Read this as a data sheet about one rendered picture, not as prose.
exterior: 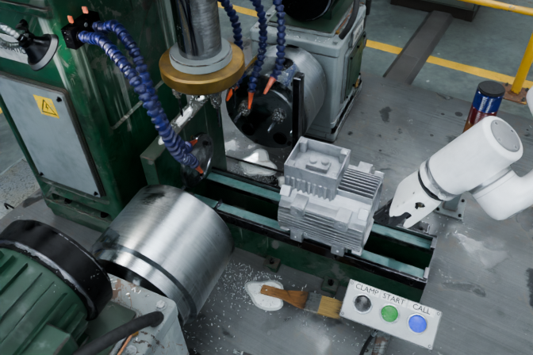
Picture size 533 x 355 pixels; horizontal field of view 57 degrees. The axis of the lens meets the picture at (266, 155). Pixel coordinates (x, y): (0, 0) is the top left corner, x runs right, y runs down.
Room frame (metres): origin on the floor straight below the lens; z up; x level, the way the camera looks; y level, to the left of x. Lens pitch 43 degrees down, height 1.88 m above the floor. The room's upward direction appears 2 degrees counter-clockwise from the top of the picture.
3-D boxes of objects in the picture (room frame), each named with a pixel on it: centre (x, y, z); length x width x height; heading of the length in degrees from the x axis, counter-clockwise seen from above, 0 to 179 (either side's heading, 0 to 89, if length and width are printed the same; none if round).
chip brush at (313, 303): (0.63, -0.07, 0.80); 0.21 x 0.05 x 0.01; 71
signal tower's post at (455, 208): (0.91, -0.52, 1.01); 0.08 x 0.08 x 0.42; 64
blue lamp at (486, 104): (0.91, -0.52, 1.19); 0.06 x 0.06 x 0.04
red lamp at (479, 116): (0.91, -0.52, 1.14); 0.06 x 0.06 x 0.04
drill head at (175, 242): (0.56, 0.25, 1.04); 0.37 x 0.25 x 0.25; 154
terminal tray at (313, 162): (0.78, -0.11, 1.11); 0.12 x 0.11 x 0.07; 64
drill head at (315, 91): (1.18, -0.05, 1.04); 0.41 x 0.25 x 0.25; 154
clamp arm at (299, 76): (0.94, -0.08, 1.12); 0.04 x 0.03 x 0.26; 64
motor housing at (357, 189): (0.76, -0.15, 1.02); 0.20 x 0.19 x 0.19; 64
